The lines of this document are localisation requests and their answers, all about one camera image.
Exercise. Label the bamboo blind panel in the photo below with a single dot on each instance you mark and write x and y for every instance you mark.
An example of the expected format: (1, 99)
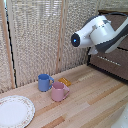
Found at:
(76, 56)
(36, 36)

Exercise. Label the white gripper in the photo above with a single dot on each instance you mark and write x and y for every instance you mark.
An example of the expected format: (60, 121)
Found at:
(93, 50)

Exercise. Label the small yellow block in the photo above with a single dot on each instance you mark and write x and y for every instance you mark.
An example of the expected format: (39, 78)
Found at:
(65, 81)

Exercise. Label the blue mug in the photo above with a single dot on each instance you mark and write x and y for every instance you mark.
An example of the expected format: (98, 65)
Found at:
(44, 82)

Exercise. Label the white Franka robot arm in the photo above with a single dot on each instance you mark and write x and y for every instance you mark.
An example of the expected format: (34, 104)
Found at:
(100, 31)

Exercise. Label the white patterned plate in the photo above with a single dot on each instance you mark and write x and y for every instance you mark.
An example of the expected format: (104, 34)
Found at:
(15, 111)

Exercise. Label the pink mug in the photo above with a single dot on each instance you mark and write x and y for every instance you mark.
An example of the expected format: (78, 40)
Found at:
(58, 91)

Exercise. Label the brown drawer cabinet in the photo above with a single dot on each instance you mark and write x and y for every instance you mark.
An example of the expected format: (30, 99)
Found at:
(113, 65)

